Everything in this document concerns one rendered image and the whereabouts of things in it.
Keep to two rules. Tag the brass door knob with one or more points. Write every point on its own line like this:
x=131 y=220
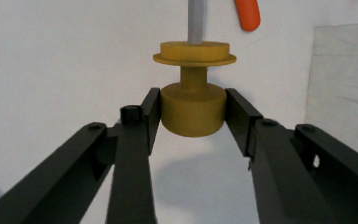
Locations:
x=188 y=108

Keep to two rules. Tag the orange-handled screwdriver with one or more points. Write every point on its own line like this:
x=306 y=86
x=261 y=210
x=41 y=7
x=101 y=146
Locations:
x=249 y=14

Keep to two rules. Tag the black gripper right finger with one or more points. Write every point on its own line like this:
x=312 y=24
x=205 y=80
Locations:
x=283 y=182

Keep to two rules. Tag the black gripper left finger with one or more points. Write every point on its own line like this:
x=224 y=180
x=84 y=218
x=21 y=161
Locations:
x=61 y=188

